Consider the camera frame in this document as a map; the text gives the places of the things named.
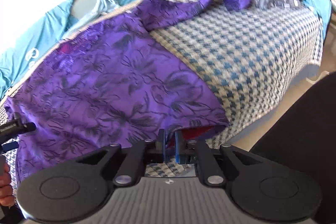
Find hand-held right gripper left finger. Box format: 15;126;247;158
76;130;167;186

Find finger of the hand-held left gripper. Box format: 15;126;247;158
0;112;37;141
0;142;19;153

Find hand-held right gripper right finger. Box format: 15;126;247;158
175;131;263;186

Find purple floral shirt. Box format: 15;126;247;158
5;0;252;185

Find person's left hand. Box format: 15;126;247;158
0;162;15;208

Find blue cartoon print cover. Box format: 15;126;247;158
0;0;332;98

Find pale blue cloth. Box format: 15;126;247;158
93;0;122;16

